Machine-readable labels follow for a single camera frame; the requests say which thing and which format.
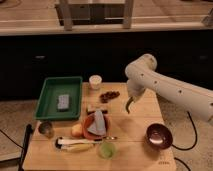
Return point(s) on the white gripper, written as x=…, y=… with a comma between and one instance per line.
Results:
x=135, y=91

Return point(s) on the green pepper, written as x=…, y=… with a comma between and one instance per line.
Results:
x=130, y=100

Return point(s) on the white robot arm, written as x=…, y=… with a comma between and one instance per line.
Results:
x=141, y=74

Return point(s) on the white cup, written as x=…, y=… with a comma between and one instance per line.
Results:
x=95, y=82

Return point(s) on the green plastic cup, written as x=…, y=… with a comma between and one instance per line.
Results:
x=107, y=150

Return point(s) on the small metal cup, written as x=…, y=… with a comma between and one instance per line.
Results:
x=46, y=129

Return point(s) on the grey cloth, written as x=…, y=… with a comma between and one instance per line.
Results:
x=98, y=126

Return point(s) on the dark brown bowl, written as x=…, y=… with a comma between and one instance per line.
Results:
x=159, y=136

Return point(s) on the orange bowl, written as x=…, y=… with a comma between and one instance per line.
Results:
x=88, y=121

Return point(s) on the grey sponge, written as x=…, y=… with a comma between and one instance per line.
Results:
x=63, y=102

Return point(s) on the yellow orange fruit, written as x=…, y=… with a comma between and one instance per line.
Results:
x=77, y=131

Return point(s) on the yellow banana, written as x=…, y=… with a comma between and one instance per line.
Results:
x=77, y=147

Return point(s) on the green plastic tray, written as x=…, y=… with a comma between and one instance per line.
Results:
x=48, y=100

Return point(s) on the wooden chair frame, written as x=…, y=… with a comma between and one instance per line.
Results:
x=94, y=13

